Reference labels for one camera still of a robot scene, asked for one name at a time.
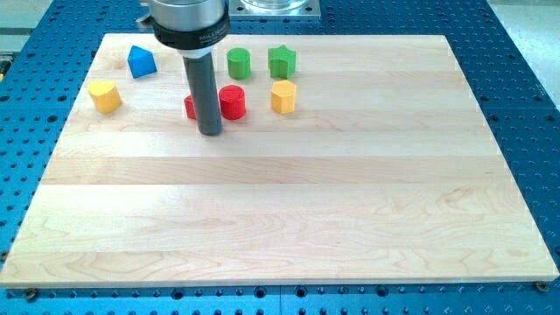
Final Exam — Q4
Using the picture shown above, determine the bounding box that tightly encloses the left board clamp screw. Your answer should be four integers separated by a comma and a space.
23, 288, 39, 302

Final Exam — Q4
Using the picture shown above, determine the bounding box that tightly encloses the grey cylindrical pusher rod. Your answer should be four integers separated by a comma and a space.
183, 52, 222, 136

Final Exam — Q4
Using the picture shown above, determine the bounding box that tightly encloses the board clamp screw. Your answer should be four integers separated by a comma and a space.
534, 281, 550, 293
23, 288, 39, 302

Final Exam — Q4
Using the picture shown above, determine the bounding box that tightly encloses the yellow pentagon block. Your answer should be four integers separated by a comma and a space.
270, 80, 297, 115

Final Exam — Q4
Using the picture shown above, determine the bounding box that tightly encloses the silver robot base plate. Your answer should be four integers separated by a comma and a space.
228, 0, 321, 21

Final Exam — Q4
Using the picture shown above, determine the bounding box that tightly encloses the yellow heart block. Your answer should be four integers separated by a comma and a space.
87, 81, 123, 114

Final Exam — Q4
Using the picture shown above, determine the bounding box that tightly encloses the green star block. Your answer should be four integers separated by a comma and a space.
268, 45, 297, 79

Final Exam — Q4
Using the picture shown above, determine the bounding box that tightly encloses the red block behind rod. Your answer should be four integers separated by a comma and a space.
184, 94, 196, 120

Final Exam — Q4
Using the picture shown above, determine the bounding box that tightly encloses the right board clamp screw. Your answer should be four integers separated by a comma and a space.
534, 281, 550, 293

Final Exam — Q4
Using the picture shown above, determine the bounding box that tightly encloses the blue triangular block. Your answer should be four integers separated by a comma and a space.
127, 45, 157, 79

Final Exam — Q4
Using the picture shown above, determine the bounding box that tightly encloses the green cylinder block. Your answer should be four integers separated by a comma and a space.
227, 47, 251, 80

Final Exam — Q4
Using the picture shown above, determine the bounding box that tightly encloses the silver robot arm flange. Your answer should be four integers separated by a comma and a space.
136, 0, 230, 59

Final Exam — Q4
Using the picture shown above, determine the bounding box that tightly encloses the light wooden board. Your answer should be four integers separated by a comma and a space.
1, 33, 559, 288

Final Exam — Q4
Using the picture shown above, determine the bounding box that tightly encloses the red cylinder block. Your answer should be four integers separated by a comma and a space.
219, 85, 246, 120

